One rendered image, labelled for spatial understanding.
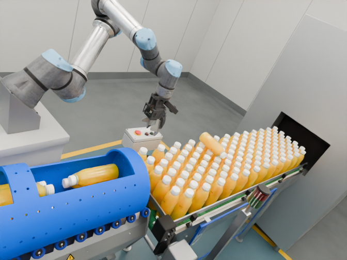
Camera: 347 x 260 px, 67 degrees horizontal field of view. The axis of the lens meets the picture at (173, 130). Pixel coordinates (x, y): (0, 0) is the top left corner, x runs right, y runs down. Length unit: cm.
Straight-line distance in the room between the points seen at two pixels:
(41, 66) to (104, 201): 57
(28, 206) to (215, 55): 531
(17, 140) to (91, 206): 41
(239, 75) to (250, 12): 117
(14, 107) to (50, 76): 17
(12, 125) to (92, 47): 49
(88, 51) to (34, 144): 48
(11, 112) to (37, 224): 45
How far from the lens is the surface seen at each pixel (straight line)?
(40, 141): 118
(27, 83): 115
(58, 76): 116
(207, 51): 597
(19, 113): 116
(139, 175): 104
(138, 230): 130
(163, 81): 113
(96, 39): 136
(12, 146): 115
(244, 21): 563
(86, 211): 95
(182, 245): 137
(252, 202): 128
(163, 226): 119
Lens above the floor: 189
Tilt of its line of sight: 29 degrees down
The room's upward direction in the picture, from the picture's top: 24 degrees clockwise
